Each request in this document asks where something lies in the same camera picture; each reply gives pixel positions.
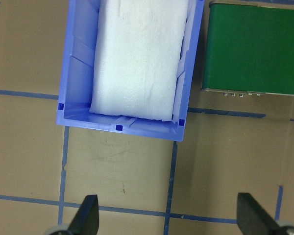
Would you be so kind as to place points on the green conveyor belt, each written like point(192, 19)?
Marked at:
point(250, 47)

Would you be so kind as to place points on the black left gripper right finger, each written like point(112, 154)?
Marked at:
point(252, 219)

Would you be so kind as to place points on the blue left plastic bin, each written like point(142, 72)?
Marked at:
point(76, 86)

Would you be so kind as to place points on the white foam pad left bin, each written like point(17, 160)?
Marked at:
point(137, 55)

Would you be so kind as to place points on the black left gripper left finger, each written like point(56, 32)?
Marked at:
point(86, 220)

